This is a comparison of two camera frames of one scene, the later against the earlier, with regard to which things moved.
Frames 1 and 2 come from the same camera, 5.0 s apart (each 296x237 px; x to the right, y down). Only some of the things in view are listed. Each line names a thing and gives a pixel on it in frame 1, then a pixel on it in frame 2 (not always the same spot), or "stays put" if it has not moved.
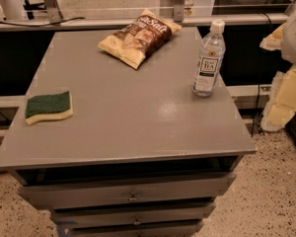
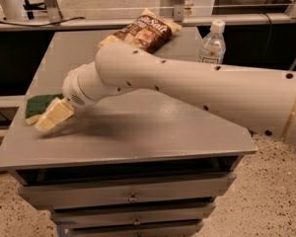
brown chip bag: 142,39 stays put
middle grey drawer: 133,214 stays put
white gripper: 295,41 → 71,91
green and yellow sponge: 48,107 stays put
